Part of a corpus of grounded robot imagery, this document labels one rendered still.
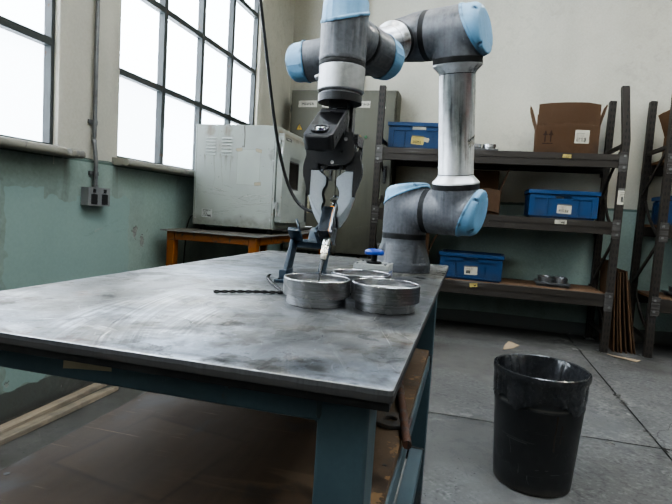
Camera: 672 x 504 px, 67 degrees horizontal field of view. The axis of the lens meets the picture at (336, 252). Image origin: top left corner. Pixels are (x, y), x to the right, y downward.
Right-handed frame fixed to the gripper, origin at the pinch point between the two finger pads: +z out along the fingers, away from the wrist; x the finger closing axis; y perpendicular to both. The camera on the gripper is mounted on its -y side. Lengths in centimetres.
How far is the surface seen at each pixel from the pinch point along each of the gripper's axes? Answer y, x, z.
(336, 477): -34.8, -9.9, 23.5
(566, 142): 345, -107, -65
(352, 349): -27.3, -9.4, 13.2
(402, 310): -5.6, -13.1, 12.5
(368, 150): 381, 52, -57
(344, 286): -5.4, -4.1, 9.8
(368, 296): -7.0, -8.1, 10.7
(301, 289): -8.4, 1.7, 10.4
